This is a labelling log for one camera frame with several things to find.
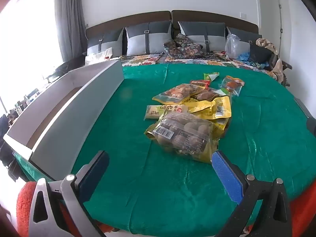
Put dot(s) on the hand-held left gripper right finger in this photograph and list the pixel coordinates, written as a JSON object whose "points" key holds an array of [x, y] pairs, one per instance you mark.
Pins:
{"points": [[227, 175]]}

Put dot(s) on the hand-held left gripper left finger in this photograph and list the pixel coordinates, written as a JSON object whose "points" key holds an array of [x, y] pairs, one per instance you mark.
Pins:
{"points": [[96, 167]]}

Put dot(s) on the white cardboard box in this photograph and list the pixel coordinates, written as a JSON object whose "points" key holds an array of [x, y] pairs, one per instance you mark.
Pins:
{"points": [[74, 118]]}

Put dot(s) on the clear packet of round snacks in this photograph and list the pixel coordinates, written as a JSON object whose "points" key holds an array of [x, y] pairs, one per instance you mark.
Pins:
{"points": [[185, 133]]}

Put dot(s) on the yellow printed snack packet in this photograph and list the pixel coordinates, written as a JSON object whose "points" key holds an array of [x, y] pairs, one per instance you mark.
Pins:
{"points": [[219, 109]]}

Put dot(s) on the cream long snack packet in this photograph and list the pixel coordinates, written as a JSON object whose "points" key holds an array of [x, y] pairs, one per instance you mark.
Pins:
{"points": [[155, 111]]}

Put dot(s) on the brown snack packet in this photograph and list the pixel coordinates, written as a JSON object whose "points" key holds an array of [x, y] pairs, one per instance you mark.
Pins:
{"points": [[209, 93]]}

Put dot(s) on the orange sausage packet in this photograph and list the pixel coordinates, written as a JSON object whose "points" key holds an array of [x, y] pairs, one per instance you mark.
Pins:
{"points": [[232, 84]]}

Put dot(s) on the yellow packet of brown pastries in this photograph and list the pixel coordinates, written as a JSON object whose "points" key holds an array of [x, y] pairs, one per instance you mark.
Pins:
{"points": [[177, 92]]}

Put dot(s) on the red snack packet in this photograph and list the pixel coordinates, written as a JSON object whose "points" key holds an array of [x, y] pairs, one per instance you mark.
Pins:
{"points": [[198, 82]]}

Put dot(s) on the green snack packet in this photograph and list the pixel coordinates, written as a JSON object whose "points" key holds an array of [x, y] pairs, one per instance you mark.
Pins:
{"points": [[211, 76]]}

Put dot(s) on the green velvet blanket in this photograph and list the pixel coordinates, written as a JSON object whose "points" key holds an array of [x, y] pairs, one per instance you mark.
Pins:
{"points": [[148, 190]]}

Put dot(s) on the grey furniture edge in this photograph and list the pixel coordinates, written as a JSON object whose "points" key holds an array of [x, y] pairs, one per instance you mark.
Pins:
{"points": [[306, 113]]}

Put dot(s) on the dark wooden table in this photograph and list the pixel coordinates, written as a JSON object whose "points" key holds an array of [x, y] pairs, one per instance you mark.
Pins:
{"points": [[69, 65]]}

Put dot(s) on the white plastic package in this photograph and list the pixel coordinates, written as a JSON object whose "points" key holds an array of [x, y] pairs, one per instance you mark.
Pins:
{"points": [[98, 56]]}

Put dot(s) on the floral bedsheet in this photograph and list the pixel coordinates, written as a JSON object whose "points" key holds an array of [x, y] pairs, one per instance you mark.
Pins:
{"points": [[148, 60]]}

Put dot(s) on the grey two-tone pillow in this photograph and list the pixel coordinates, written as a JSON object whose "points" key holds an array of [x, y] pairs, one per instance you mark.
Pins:
{"points": [[246, 38], [148, 39], [207, 33], [103, 42]]}

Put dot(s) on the black bag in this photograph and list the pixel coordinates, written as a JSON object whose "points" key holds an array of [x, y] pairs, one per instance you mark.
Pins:
{"points": [[259, 53]]}

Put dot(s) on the clear plastic bag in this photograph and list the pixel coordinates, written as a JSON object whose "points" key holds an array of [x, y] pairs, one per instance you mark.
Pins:
{"points": [[232, 45]]}

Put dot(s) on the dark floral garment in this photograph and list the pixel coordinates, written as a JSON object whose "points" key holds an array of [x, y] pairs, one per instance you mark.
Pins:
{"points": [[182, 47]]}

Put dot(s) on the beige cloth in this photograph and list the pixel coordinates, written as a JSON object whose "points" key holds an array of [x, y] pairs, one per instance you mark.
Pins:
{"points": [[267, 44]]}

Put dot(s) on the brown headboard panel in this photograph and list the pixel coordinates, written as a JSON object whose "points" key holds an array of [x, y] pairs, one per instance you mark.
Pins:
{"points": [[209, 16], [123, 21]]}

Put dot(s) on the grey curtain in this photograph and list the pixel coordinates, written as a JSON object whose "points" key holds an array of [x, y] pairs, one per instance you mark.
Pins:
{"points": [[70, 17]]}

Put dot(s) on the white door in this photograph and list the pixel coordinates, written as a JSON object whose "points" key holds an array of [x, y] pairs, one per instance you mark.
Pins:
{"points": [[282, 24]]}

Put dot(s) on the white wall switch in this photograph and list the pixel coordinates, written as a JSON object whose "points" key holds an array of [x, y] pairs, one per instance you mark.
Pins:
{"points": [[243, 15]]}

